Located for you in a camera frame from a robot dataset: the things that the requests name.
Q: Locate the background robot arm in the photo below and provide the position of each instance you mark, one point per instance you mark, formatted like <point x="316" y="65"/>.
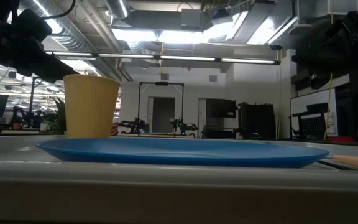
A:
<point x="183" y="127"/>
<point x="135" y="126"/>

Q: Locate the blue round plate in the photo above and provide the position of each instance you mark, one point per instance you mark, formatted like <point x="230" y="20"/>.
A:
<point x="179" y="152"/>

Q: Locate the small potted succulent plant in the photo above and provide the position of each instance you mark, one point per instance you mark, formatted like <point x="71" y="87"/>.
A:
<point x="59" y="118"/>

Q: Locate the grey plastic tray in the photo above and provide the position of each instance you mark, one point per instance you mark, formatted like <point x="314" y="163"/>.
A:
<point x="179" y="193"/>

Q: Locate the black gantry frame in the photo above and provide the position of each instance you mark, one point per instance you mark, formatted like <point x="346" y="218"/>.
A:
<point x="162" y="83"/>

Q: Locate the black cabinet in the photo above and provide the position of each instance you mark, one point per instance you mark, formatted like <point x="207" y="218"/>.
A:
<point x="256" y="121"/>

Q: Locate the yellow ribbed cup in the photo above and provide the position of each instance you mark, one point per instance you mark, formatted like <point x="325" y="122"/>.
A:
<point x="90" y="105"/>

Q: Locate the red flat box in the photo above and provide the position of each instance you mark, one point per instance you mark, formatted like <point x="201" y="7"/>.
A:
<point x="340" y="139"/>

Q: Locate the silver ventilation duct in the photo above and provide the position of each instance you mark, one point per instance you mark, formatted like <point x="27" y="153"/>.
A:
<point x="73" y="40"/>

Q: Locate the black wall monitor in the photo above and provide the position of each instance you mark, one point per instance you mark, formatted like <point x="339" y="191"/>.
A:
<point x="221" y="109"/>

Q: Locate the black mesh chair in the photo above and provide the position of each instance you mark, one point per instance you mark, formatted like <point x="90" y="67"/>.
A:
<point x="314" y="126"/>

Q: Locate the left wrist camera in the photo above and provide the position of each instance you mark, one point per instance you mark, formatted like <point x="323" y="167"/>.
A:
<point x="31" y="26"/>

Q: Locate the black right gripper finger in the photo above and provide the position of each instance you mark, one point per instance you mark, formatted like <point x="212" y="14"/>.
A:
<point x="301" y="60"/>

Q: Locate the long ceiling strip light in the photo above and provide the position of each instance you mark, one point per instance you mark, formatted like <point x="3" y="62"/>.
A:
<point x="185" y="58"/>

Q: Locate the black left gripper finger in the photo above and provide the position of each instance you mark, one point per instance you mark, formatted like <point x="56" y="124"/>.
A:
<point x="54" y="70"/>

